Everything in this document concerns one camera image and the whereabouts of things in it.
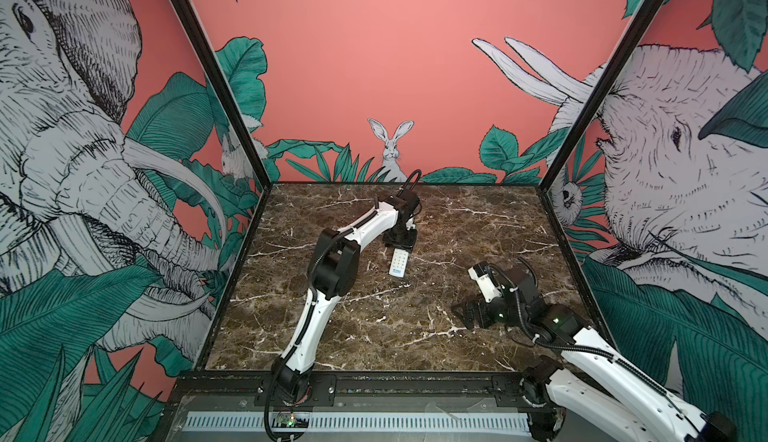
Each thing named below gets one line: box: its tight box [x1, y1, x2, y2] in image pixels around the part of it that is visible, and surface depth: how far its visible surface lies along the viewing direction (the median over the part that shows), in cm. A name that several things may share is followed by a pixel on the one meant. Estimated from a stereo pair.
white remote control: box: [389, 248, 409, 278], surface depth 97 cm
